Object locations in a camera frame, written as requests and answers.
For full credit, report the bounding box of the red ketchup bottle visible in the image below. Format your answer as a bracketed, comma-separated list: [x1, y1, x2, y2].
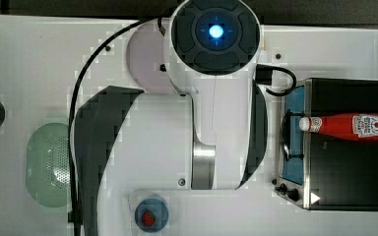
[298, 113, 378, 142]

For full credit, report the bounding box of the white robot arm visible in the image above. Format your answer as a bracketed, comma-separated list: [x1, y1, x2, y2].
[69, 0, 268, 236]

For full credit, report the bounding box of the black toaster oven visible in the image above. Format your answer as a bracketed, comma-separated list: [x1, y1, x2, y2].
[273, 79, 378, 211]

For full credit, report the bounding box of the purple round plate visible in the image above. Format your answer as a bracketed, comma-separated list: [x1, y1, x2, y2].
[126, 20, 175, 93]

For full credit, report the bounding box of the blue bowl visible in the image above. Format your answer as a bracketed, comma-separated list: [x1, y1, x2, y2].
[134, 197, 169, 233]

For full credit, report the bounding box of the red strawberry in bowl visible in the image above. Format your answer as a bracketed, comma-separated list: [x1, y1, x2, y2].
[142, 210, 157, 227]

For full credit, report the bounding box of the green perforated strainer basket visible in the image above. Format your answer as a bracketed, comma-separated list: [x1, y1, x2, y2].
[26, 123, 71, 207]

